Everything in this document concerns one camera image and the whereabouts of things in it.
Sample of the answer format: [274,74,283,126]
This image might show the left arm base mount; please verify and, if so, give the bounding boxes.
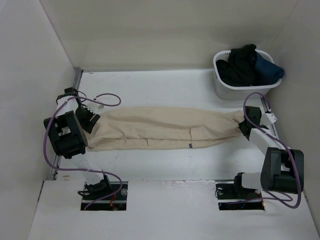
[77,181,129,212]

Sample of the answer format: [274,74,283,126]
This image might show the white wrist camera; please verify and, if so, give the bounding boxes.
[260,112,278,126]
[85,100,105,115]

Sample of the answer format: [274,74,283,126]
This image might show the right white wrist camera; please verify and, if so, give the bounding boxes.
[260,112,278,126]

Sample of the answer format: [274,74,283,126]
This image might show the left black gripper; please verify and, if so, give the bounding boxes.
[75,105,100,133]

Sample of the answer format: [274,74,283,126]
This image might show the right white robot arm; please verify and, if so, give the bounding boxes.
[231,106,304,198]

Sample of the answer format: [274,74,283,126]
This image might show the beige trousers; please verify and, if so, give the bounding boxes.
[86,106,244,152]

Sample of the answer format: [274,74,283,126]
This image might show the black garment in basket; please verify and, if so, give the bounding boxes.
[216,44,257,87]

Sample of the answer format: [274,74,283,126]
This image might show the white laundry basket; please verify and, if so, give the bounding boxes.
[212,50,282,101]

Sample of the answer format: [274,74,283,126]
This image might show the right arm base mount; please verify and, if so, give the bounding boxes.
[215,180,265,211]

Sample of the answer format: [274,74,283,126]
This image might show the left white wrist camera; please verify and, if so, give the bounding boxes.
[85,100,105,115]

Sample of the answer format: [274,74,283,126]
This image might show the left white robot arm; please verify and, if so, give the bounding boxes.
[48,87,101,159]

